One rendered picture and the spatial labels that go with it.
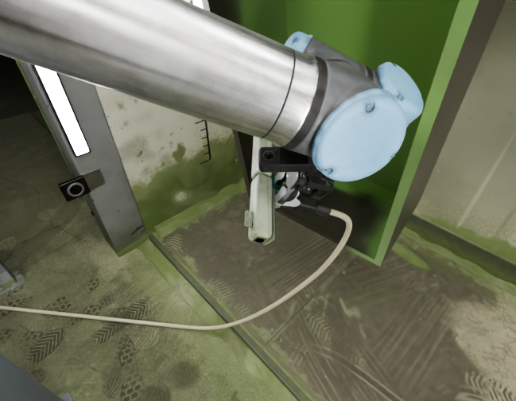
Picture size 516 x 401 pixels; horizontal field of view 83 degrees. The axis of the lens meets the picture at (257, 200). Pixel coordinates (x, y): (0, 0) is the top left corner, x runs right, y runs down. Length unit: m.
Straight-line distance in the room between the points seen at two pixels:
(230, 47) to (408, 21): 0.79
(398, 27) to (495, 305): 1.31
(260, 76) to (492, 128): 1.69
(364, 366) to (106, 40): 1.32
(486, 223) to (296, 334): 1.08
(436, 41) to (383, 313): 1.08
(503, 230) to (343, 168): 1.58
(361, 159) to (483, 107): 1.63
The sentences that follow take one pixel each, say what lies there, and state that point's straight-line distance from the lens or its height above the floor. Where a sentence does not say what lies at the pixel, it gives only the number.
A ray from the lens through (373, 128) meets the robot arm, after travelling 0.28.
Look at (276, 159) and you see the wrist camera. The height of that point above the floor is 0.98.
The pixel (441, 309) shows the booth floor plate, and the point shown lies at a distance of 1.65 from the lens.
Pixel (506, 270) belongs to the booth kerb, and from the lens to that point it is 1.88.
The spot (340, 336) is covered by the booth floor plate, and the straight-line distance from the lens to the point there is 1.41.
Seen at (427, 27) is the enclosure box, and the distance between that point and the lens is 1.00.
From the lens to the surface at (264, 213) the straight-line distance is 0.62.
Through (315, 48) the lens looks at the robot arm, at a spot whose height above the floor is 1.19.
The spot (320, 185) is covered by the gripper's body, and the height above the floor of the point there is 0.93.
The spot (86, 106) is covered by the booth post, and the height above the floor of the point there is 0.82.
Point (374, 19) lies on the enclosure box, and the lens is 1.04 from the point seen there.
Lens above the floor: 1.28
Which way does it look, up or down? 40 degrees down
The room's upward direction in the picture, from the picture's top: straight up
